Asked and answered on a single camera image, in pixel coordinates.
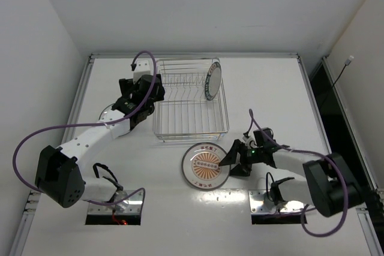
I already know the orange sunburst plate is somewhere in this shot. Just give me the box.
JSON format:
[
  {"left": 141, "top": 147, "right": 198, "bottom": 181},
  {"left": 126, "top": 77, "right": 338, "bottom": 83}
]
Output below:
[{"left": 181, "top": 142, "right": 230, "bottom": 191}]

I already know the green rimmed plate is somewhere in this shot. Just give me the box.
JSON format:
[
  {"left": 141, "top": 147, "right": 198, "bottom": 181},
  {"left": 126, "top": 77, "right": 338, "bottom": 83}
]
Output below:
[{"left": 204, "top": 62, "right": 222, "bottom": 101}]

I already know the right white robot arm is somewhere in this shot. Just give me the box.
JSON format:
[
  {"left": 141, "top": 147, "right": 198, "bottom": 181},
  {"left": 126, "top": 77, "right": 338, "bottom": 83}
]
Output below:
[{"left": 219, "top": 128, "right": 364, "bottom": 217}]

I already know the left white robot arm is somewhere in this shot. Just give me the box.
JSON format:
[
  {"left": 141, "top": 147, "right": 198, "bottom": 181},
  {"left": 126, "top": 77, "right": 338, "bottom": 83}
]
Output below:
[{"left": 35, "top": 74, "right": 165, "bottom": 208}]

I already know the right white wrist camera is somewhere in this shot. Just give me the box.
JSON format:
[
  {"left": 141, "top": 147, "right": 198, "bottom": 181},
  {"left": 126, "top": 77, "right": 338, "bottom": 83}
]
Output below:
[{"left": 242, "top": 135, "right": 256, "bottom": 149}]

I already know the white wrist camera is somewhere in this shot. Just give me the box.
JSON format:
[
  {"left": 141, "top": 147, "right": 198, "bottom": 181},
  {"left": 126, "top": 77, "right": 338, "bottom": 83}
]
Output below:
[
  {"left": 131, "top": 60, "right": 151, "bottom": 83},
  {"left": 242, "top": 135, "right": 256, "bottom": 149}
]

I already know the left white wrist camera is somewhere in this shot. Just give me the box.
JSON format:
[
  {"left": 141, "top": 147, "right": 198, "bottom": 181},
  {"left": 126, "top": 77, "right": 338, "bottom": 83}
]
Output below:
[{"left": 131, "top": 60, "right": 151, "bottom": 83}]

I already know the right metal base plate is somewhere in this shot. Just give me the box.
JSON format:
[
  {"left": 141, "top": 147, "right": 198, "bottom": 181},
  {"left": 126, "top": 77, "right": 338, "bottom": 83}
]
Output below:
[{"left": 248, "top": 190, "right": 304, "bottom": 216}]

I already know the metal base plate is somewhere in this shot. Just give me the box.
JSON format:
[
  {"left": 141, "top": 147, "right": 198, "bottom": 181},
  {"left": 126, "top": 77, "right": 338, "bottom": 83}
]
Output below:
[
  {"left": 248, "top": 190, "right": 304, "bottom": 216},
  {"left": 88, "top": 188, "right": 146, "bottom": 216}
]

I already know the metal wire dish rack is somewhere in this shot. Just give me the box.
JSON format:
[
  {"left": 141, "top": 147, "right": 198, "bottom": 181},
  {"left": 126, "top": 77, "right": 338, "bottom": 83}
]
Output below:
[{"left": 153, "top": 58, "right": 229, "bottom": 142}]

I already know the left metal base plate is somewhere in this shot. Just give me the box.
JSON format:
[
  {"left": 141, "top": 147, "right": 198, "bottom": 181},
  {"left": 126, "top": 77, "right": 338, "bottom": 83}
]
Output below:
[{"left": 88, "top": 188, "right": 146, "bottom": 216}]

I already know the black wall cable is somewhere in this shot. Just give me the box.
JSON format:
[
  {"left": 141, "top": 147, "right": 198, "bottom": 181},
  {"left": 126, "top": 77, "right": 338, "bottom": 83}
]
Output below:
[{"left": 316, "top": 55, "right": 355, "bottom": 110}]

